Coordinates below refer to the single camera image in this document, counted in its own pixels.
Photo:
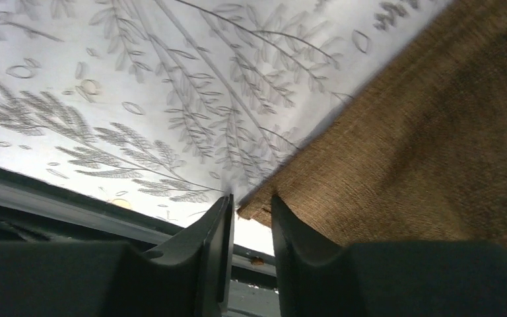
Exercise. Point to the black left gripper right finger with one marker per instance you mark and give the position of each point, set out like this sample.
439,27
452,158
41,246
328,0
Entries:
317,277

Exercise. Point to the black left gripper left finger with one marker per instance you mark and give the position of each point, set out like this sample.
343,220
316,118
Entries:
188,275

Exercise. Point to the brown cloth napkin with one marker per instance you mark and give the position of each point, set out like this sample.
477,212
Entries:
421,152

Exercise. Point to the floral patterned table mat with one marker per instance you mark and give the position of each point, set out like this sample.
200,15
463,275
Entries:
161,106

